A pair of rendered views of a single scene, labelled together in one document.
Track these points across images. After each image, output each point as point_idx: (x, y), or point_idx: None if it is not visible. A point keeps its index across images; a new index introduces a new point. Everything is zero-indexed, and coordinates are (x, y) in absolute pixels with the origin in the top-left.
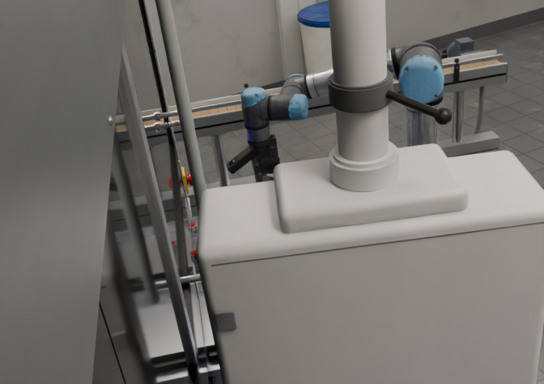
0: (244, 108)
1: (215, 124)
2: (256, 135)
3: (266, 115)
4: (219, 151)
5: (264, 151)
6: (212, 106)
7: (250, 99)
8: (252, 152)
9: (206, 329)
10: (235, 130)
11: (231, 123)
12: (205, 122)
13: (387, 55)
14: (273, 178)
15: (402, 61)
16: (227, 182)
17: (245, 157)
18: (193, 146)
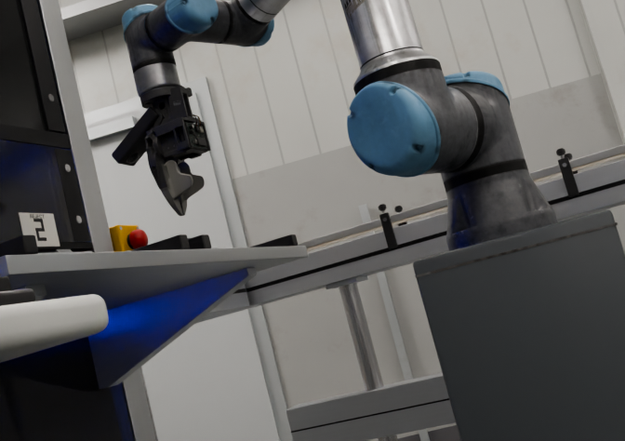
0: (125, 38)
1: (334, 262)
2: (139, 79)
3: (144, 33)
4: (353, 319)
5: (166, 113)
6: (331, 235)
7: (125, 15)
8: (144, 116)
9: None
10: (366, 271)
11: (358, 260)
12: (318, 261)
13: None
14: (201, 179)
15: None
16: (375, 381)
17: (135, 127)
18: None
